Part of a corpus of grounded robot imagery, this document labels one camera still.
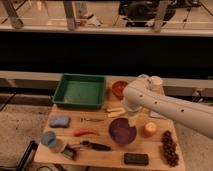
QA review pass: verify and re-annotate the yellow banana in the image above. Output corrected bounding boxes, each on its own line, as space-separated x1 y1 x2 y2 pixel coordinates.
106 107 126 118

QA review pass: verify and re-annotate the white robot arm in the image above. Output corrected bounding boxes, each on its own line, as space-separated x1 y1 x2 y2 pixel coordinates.
122 75 213 139

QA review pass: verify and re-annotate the small orange bowl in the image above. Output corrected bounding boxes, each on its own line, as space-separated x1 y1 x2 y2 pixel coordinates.
112 81 128 99

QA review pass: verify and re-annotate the green plastic tray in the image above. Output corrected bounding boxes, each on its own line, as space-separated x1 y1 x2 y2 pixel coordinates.
52 74 106 109

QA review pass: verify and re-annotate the purple bowl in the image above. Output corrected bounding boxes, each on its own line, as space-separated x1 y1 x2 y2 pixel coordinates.
108 118 137 145

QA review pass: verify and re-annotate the orange fruit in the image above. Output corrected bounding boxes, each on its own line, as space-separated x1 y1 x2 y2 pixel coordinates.
143 122 157 137

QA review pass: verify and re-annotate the blue sponge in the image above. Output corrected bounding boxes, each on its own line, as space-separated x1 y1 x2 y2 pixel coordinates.
49 116 70 128

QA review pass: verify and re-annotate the small black clip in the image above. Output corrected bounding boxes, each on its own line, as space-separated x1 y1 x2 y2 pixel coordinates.
61 145 78 160

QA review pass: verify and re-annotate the black rectangular sponge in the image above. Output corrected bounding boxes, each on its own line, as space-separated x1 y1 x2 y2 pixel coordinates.
124 153 149 166

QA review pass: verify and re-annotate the bunch of red grapes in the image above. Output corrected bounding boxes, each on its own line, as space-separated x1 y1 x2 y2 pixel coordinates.
161 130 179 167

